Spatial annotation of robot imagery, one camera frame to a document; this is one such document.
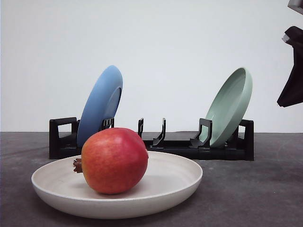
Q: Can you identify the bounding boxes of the blue plate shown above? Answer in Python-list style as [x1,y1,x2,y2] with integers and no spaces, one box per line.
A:
[77,65,123,152]

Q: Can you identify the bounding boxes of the green plate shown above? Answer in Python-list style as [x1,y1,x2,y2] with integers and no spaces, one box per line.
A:
[200,68,253,148]

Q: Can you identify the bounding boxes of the white plate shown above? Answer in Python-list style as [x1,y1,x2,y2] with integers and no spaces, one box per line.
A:
[31,152,203,219]

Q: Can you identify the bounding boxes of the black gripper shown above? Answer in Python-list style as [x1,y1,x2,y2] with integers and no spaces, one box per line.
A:
[277,0,303,107]

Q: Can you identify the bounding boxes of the red pomegranate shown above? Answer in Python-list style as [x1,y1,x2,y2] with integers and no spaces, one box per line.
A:
[73,128,149,194]

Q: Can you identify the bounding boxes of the black plate rack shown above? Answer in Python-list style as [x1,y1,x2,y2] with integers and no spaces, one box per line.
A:
[49,117,254,160]

